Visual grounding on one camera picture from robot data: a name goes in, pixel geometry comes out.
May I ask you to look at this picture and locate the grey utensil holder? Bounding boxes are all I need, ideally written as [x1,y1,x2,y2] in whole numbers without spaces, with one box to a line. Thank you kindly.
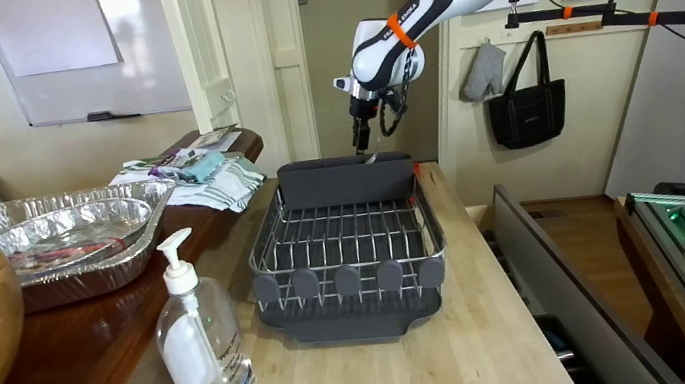
[274,143,420,220]

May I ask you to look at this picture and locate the grey oven mitt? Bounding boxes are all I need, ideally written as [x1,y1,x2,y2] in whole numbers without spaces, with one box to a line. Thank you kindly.
[455,39,514,105]

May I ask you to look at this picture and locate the grey dish rack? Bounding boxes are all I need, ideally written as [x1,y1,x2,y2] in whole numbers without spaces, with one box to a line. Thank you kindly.
[234,140,462,360]

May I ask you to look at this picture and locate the stack of papers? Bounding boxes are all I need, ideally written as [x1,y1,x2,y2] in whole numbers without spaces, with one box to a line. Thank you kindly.
[185,123,245,159]

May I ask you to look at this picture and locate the stack of dish towels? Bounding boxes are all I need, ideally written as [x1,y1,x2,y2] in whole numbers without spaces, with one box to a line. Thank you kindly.
[106,138,272,232]

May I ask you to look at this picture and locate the black tote bag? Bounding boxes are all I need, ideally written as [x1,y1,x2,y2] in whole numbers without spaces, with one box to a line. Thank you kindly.
[477,28,576,153]

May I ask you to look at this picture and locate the whiteboard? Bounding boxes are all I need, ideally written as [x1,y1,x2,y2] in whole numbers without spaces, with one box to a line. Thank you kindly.
[0,0,195,141]

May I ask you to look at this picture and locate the drawer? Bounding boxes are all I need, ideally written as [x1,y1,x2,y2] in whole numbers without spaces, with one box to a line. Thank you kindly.
[464,161,684,384]

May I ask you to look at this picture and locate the clear pump bottle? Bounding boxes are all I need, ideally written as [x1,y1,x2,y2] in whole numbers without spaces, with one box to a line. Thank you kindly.
[140,220,258,384]

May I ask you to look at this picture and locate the small foil tray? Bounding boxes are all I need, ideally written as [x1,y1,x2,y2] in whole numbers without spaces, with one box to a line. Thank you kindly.
[0,193,161,282]

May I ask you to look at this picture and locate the large foil tray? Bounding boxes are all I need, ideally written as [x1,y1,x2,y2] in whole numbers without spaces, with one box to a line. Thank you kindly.
[0,174,193,318]

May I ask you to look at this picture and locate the dark wooden table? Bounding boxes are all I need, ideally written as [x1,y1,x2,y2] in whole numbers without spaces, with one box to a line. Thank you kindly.
[0,120,302,384]

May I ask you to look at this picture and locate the wooden hook rail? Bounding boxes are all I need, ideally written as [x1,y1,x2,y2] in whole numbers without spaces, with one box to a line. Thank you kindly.
[544,17,605,39]

